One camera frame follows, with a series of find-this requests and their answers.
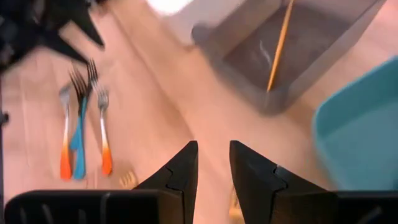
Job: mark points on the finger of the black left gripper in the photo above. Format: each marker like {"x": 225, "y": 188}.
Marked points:
{"x": 62, "y": 46}
{"x": 87, "y": 26}

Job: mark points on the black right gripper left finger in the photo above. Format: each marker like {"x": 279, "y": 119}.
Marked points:
{"x": 93, "y": 208}

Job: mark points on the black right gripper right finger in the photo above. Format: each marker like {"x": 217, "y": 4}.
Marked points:
{"x": 311, "y": 208}

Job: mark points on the teal plastic bin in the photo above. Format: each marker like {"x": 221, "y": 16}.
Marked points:
{"x": 357, "y": 133}

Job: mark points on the white plastic bin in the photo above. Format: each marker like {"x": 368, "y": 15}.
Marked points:
{"x": 211, "y": 18}

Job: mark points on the grey translucent plastic bin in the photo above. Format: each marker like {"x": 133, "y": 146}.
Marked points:
{"x": 326, "y": 46}

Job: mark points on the yellow chopsticks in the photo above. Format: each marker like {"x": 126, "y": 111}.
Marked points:
{"x": 280, "y": 46}

